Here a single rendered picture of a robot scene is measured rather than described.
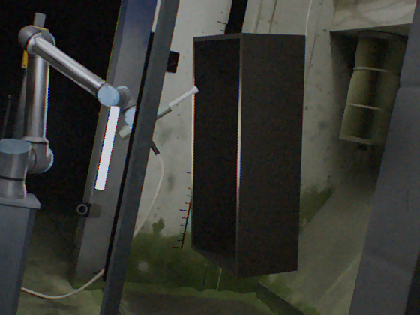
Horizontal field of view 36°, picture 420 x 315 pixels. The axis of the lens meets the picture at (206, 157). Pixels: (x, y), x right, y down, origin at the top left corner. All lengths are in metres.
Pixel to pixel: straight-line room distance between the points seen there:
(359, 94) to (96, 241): 1.93
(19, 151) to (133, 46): 1.18
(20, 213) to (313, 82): 2.30
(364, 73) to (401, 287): 3.00
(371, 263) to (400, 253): 0.09
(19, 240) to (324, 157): 2.33
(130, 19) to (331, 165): 1.77
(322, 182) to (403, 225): 3.26
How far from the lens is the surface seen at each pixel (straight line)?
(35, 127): 3.37
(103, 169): 4.00
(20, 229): 3.20
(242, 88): 3.06
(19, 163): 3.21
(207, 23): 4.20
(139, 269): 4.23
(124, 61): 4.01
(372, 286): 1.48
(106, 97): 3.02
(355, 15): 4.42
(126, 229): 2.08
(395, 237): 1.43
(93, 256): 4.13
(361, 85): 4.29
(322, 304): 4.01
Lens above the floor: 1.18
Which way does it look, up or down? 3 degrees down
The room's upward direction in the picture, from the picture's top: 11 degrees clockwise
